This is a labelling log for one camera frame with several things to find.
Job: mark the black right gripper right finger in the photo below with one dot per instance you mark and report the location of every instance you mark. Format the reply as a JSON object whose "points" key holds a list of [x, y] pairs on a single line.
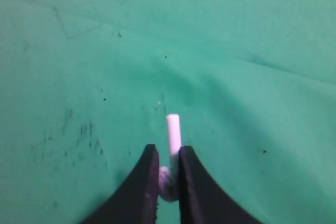
{"points": [[201, 200]]}

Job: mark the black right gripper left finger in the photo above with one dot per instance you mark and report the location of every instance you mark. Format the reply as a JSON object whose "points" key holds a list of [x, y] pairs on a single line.
{"points": [[135, 201]]}

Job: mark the white bluetooth earbud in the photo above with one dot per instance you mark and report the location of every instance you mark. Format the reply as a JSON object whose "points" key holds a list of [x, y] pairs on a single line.
{"points": [[168, 187]]}

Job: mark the green table cloth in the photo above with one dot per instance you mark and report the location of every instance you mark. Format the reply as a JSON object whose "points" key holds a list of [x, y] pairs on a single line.
{"points": [[86, 84]]}

